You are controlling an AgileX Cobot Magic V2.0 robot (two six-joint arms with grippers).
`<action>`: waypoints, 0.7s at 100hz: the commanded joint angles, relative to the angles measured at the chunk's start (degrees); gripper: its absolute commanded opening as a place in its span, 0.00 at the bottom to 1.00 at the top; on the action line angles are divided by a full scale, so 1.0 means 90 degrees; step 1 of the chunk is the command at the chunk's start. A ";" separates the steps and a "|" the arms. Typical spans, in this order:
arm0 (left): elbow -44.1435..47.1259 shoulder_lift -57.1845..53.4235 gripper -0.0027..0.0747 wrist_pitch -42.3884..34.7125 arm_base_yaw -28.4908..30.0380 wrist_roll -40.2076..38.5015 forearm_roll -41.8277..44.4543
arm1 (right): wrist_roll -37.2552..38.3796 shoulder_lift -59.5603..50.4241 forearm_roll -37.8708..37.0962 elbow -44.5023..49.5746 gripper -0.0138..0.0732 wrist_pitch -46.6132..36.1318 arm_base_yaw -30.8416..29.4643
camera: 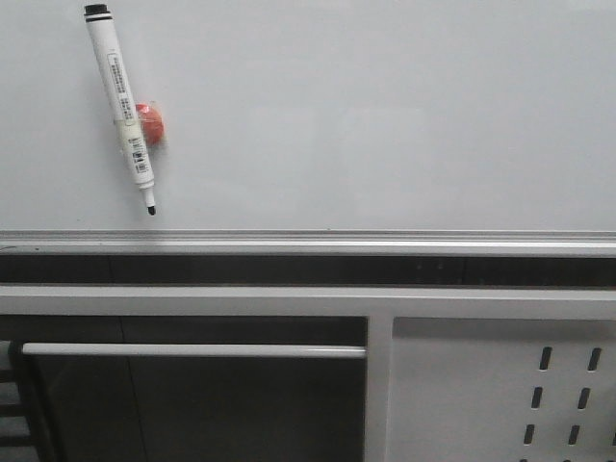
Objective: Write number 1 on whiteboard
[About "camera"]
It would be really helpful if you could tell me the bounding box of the red round magnet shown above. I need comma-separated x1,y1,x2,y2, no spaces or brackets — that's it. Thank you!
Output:
136,103,165,147

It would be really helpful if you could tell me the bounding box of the white whiteboard marker pen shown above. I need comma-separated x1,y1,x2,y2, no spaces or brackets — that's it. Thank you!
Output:
84,4,157,216

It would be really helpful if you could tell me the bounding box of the white whiteboard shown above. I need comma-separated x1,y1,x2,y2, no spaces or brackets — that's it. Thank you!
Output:
1,1,615,257

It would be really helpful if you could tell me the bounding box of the white perforated pegboard panel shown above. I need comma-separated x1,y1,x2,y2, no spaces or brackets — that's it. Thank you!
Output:
387,318,615,461

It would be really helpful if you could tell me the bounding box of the white metal stand frame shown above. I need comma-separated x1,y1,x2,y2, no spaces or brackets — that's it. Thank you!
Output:
1,285,615,461

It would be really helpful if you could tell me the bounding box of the white horizontal rail bar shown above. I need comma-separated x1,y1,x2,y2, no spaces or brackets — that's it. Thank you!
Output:
21,343,367,359

